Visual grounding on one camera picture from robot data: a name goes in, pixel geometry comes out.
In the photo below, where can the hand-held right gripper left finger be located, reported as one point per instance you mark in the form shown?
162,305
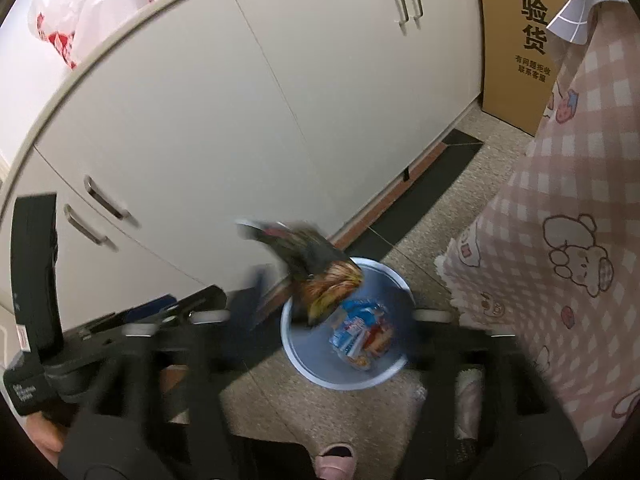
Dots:
250,302

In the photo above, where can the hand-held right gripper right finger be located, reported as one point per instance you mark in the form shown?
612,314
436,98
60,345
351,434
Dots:
445,350

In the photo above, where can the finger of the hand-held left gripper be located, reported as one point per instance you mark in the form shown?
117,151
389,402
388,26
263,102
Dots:
110,327
200,300

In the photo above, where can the dark snack bag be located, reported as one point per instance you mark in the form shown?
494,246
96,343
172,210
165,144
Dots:
320,270

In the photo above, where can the pale blue plastic bin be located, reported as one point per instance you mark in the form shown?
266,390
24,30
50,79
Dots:
310,355

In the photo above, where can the person's left hand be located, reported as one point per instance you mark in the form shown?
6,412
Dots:
45,437

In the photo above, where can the pink plaid fluffy slipper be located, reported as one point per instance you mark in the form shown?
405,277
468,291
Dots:
470,405

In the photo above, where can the red orange packet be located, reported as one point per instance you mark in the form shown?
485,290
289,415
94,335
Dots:
379,340

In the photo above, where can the blue white packet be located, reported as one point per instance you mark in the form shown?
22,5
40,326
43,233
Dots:
352,325

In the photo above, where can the pink smooth slipper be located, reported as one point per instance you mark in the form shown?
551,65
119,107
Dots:
335,462

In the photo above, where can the person's dark trouser leg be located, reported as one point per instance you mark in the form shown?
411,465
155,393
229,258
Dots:
270,460

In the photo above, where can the white floor cabinet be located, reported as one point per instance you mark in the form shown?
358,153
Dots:
200,110

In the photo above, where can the pink checked bear tablecloth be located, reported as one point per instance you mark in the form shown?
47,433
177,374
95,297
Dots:
575,210

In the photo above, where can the white red plastic bag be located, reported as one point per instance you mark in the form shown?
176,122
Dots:
95,5

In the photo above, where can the brown cardboard box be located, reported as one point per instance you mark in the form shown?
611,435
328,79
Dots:
520,60

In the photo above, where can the grey grid cloth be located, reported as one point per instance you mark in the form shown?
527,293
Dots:
575,15

